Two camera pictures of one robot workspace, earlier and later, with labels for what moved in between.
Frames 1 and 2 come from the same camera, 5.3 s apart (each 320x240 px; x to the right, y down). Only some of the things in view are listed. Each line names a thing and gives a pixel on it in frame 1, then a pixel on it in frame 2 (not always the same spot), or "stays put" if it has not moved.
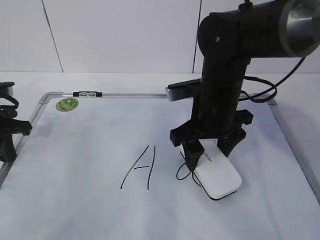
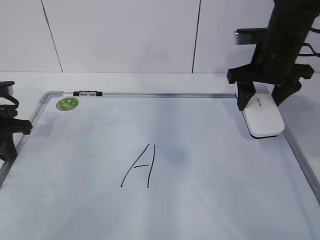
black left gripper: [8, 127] stays put
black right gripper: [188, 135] to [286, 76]
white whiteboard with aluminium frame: [101, 166] stays put
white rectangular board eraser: [215, 173] to [262, 115]
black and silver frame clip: [87, 93] stays put
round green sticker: [67, 104] stays put
